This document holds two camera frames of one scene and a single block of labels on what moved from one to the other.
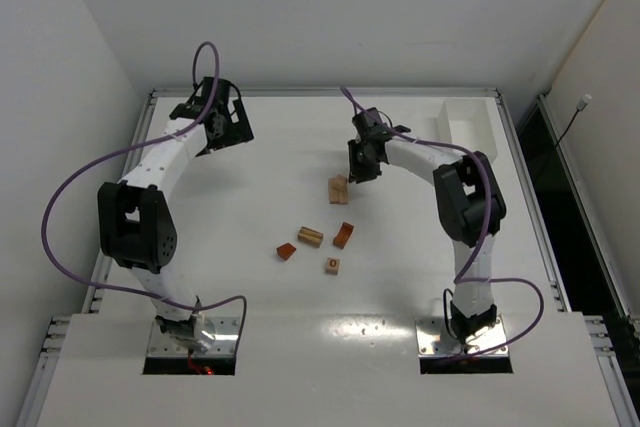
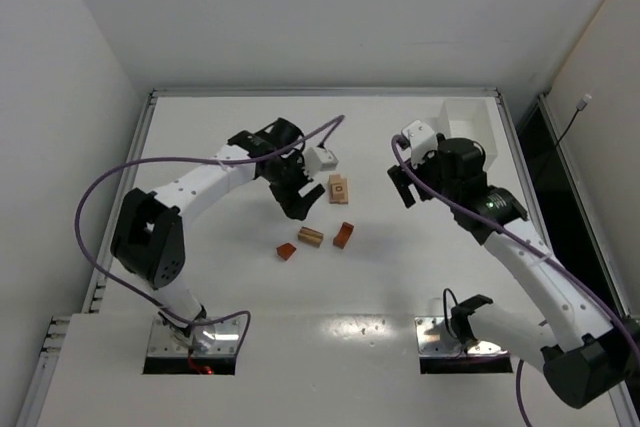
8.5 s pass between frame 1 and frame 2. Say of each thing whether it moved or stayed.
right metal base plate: stayed
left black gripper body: moved
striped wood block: stayed
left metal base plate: stayed
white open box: stayed
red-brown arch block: stayed
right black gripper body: moved
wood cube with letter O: moved
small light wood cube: stayed
